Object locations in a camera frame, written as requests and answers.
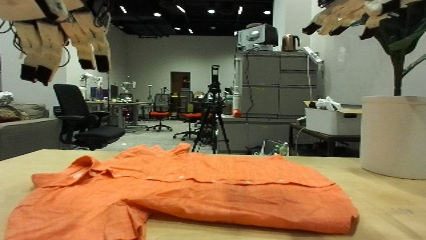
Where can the orange button shirt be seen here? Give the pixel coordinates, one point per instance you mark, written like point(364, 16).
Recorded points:
point(200, 196)

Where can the white power strip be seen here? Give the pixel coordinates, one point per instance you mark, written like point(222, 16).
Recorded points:
point(314, 55)

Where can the copper kettle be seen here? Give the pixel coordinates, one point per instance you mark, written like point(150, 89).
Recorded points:
point(291, 43)

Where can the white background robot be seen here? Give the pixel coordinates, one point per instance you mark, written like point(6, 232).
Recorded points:
point(87, 81)

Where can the green leafy plant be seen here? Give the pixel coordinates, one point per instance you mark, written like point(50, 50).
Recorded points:
point(399, 66)

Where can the grey boxy monitor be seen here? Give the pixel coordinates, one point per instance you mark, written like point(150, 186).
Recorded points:
point(258, 36)

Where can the white cloth bundle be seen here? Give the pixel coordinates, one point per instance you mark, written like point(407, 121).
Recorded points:
point(6, 99)

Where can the black office chair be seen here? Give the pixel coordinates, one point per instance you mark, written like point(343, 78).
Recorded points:
point(74, 106)

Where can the brown sofa cushion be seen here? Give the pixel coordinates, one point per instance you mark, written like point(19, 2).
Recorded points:
point(14, 113)

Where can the tall grey cabinet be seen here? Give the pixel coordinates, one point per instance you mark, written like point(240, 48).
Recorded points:
point(280, 83)

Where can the wooden office desk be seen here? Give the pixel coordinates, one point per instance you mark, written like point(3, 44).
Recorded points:
point(121, 105)

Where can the white plastic bag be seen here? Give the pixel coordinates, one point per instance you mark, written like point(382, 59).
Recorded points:
point(328, 104)

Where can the grey sofa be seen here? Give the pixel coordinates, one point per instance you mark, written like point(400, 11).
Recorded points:
point(27, 136)

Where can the white storage box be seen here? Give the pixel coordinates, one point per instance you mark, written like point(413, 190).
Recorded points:
point(331, 121)

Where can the brown door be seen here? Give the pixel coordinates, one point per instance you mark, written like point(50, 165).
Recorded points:
point(181, 81)

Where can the orange seat office chair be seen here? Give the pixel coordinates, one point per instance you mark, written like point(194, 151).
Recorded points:
point(191, 116)
point(161, 114)

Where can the black side table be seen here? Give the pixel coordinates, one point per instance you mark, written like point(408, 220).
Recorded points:
point(327, 137)

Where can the small orange ball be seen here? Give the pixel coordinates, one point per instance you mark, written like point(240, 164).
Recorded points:
point(238, 113)

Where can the low grey cabinet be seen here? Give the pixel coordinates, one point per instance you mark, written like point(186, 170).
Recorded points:
point(254, 133)

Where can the bag with bottles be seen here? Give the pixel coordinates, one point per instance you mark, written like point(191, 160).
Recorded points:
point(275, 148)

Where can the black camera tripod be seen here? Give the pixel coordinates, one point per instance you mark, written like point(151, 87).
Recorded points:
point(215, 110)

